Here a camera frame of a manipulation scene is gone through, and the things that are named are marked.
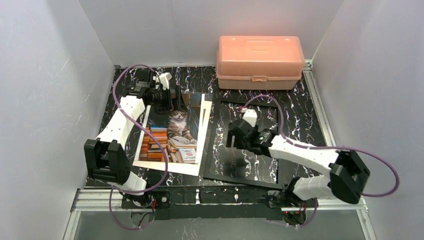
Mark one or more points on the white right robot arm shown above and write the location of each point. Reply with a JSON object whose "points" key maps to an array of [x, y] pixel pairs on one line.
{"points": [[343, 174]]}

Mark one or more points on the white mat board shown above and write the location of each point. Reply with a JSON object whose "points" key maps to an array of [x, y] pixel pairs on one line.
{"points": [[181, 168]]}

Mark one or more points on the cat photo print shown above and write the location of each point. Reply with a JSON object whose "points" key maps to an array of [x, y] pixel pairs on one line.
{"points": [[177, 132]]}

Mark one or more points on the aluminium rail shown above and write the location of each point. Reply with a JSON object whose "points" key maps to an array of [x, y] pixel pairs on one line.
{"points": [[99, 200], [318, 104]]}

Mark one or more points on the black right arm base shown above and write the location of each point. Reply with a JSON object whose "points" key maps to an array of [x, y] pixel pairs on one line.
{"points": [[301, 212]]}

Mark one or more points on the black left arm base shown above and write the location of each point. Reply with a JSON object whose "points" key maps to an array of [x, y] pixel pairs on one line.
{"points": [[150, 200]]}

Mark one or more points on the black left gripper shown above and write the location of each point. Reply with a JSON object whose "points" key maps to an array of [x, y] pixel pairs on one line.
{"points": [[174, 98]]}

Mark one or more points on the black picture frame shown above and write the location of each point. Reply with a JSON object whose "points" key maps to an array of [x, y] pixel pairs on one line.
{"points": [[233, 165]]}

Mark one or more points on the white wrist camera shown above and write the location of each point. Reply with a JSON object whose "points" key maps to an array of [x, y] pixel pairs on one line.
{"points": [[162, 81], [250, 116]]}

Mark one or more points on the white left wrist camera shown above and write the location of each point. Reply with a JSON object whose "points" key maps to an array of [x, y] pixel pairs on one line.
{"points": [[162, 81]]}

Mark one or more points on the aluminium right rail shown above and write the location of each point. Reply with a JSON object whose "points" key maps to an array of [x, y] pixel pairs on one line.
{"points": [[318, 104]]}

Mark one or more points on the aluminium front rail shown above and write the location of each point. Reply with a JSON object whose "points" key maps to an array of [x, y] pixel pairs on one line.
{"points": [[99, 200]]}

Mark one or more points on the pink plastic storage box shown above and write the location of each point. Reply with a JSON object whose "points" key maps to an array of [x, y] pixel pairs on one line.
{"points": [[259, 62]]}

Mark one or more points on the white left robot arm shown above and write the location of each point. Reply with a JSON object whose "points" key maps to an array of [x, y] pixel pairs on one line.
{"points": [[105, 156]]}

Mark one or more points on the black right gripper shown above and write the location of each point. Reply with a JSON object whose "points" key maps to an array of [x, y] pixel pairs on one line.
{"points": [[234, 133]]}

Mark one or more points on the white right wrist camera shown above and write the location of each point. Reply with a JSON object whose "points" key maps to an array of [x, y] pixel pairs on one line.
{"points": [[250, 116]]}

